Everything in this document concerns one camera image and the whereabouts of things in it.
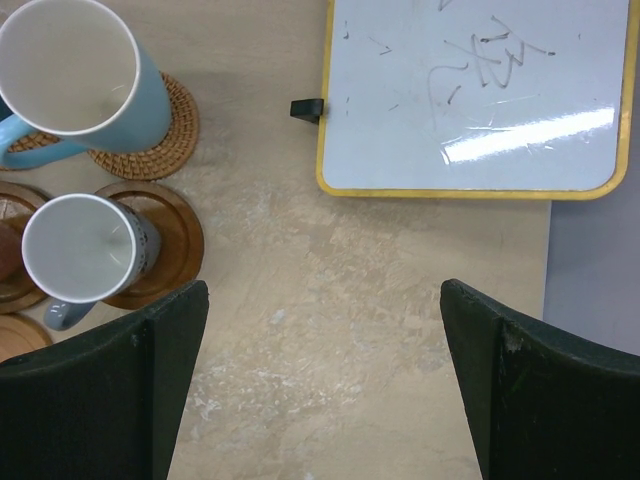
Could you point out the light blue mug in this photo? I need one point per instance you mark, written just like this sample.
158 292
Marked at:
42 38

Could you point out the blue grey mug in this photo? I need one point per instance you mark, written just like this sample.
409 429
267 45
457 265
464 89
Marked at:
81 249

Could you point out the small whiteboard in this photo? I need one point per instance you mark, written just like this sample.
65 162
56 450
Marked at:
475 99

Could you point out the dark ringed wooden coaster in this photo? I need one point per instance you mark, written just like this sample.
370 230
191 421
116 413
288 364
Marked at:
18 204

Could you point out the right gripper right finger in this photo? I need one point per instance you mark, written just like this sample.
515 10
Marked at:
541 403

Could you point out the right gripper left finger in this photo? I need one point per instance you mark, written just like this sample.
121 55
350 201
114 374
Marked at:
107 403

